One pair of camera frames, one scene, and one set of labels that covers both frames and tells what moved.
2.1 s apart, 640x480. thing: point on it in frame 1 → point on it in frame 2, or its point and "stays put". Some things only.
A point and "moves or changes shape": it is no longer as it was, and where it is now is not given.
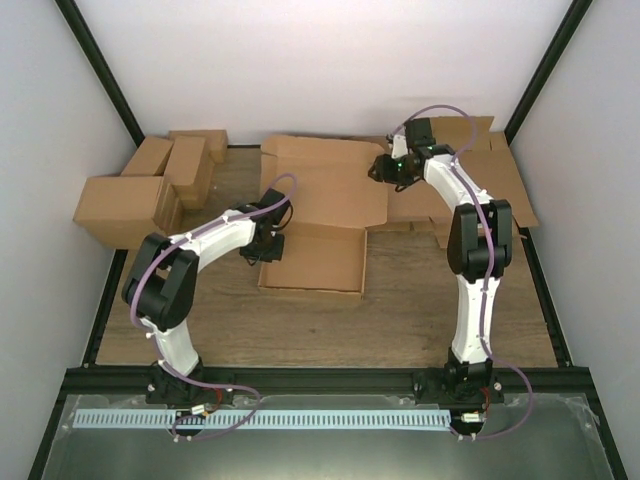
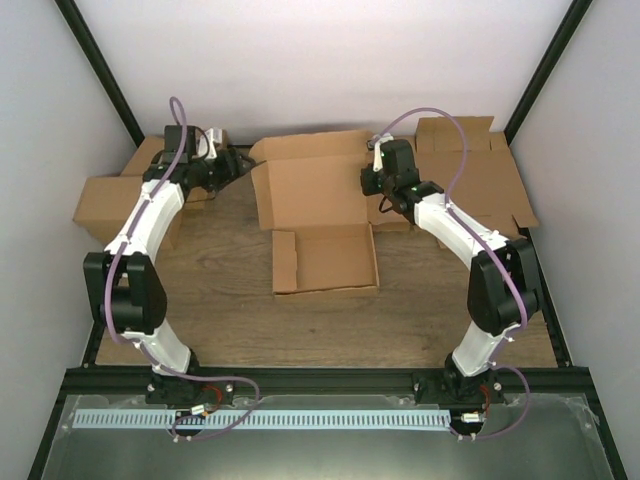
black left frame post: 85,39 stays put
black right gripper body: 399,175 → 369,189
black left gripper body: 264,251 → 217,177
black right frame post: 557,50 stays put
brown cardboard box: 336,202 moves or changes shape
